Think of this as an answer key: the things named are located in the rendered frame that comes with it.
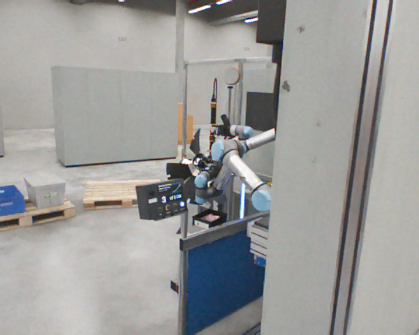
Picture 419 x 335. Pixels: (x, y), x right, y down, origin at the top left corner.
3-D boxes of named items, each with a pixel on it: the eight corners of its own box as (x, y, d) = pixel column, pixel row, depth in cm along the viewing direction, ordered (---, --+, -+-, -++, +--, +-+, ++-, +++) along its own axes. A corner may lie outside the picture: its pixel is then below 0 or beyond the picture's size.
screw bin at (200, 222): (208, 217, 268) (209, 208, 267) (227, 222, 259) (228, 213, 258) (191, 225, 251) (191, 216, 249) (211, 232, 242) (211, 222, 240)
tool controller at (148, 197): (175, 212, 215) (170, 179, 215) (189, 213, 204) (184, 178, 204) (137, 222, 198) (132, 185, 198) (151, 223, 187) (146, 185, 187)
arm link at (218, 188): (244, 134, 224) (215, 188, 252) (231, 135, 217) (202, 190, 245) (254, 146, 218) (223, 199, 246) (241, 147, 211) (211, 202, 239)
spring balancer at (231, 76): (223, 84, 332) (221, 84, 326) (224, 67, 329) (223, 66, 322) (240, 85, 329) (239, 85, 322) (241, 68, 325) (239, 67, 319)
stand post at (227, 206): (221, 279, 335) (227, 160, 309) (228, 283, 328) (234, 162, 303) (218, 280, 332) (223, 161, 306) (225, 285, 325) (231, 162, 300)
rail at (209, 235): (270, 218, 280) (271, 208, 278) (274, 219, 277) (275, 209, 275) (179, 249, 220) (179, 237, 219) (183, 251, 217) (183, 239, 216)
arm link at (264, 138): (309, 130, 223) (237, 159, 236) (307, 129, 233) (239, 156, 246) (302, 114, 221) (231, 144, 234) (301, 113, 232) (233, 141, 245)
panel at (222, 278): (262, 294, 291) (268, 219, 276) (264, 296, 290) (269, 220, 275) (183, 339, 237) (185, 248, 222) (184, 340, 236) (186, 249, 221)
